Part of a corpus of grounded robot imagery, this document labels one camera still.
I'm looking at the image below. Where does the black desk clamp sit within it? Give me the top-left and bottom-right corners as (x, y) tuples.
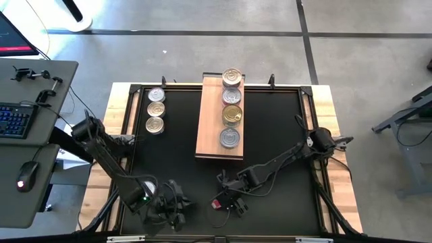
(11, 65), (51, 82)
(34, 76), (64, 104)

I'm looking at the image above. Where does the black monitor red stripe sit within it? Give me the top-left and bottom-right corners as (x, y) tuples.
(0, 11), (40, 57)

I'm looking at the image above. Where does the white rounded device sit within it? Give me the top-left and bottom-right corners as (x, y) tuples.
(0, 0), (94, 34)

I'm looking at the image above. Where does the silver metal bracket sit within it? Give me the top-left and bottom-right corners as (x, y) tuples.
(106, 236), (146, 243)
(295, 237), (334, 243)

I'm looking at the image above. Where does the black table mat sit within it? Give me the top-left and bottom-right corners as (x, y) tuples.
(120, 88), (321, 236)

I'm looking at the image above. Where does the black computer mouse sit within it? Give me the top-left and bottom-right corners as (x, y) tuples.
(16, 161), (40, 194)

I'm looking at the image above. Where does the grey desk panel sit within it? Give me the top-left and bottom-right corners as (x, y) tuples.
(0, 143), (61, 230)
(0, 57), (80, 146)

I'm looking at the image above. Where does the black desk leg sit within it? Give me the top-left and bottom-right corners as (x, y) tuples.
(49, 128), (97, 164)

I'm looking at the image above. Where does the backlit black keyboard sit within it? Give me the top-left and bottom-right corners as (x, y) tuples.
(0, 103), (39, 140)

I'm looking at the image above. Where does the white box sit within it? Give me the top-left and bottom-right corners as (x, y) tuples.
(55, 124), (102, 171)

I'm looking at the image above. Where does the wooden board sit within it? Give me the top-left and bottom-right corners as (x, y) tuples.
(194, 72), (246, 161)

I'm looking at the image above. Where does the black metal table frame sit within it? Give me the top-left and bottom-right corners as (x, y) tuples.
(76, 74), (365, 237)

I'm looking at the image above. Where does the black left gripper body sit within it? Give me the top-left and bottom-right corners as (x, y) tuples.
(158, 180), (195, 232)

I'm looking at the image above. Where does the grey metal stand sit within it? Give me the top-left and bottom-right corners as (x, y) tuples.
(371, 86), (432, 200)

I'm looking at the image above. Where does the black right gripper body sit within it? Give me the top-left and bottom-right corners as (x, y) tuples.
(215, 169), (249, 204)

